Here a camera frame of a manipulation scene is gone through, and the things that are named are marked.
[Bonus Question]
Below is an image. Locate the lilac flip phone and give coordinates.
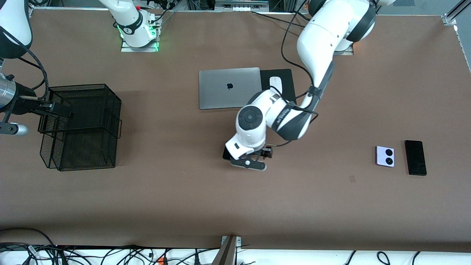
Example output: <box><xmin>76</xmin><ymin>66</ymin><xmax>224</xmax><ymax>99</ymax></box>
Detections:
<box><xmin>375</xmin><ymin>146</ymin><xmax>395</xmax><ymax>168</ymax></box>

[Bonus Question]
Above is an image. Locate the black slab smartphone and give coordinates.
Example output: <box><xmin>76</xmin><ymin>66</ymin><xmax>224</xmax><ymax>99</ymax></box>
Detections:
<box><xmin>405</xmin><ymin>140</ymin><xmax>428</xmax><ymax>176</ymax></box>

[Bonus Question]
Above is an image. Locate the silver closed laptop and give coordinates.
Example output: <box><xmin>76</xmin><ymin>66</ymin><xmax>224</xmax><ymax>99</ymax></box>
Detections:
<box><xmin>199</xmin><ymin>67</ymin><xmax>264</xmax><ymax>110</ymax></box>

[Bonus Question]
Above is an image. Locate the black mouse pad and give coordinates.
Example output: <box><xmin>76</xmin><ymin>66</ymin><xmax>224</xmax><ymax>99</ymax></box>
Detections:
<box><xmin>260</xmin><ymin>68</ymin><xmax>297</xmax><ymax>105</ymax></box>

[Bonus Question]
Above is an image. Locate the white power strip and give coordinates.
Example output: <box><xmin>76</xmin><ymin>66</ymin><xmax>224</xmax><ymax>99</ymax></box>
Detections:
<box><xmin>215</xmin><ymin>0</ymin><xmax>270</xmax><ymax>12</ymax></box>

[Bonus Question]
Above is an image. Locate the black wire mesh tray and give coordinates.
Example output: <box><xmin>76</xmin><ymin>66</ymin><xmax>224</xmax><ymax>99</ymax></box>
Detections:
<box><xmin>38</xmin><ymin>84</ymin><xmax>123</xmax><ymax>172</ymax></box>

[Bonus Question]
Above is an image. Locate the grey metal camera post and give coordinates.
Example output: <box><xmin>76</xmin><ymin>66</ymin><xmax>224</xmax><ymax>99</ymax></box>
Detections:
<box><xmin>212</xmin><ymin>236</ymin><xmax>243</xmax><ymax>265</ymax></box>

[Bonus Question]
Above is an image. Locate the long black table cable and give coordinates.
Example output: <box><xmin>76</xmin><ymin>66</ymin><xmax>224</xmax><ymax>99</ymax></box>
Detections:
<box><xmin>251</xmin><ymin>11</ymin><xmax>302</xmax><ymax>26</ymax></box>

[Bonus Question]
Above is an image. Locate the aluminium frame profile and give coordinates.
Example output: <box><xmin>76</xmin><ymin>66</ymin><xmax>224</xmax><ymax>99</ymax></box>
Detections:
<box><xmin>442</xmin><ymin>0</ymin><xmax>471</xmax><ymax>26</ymax></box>

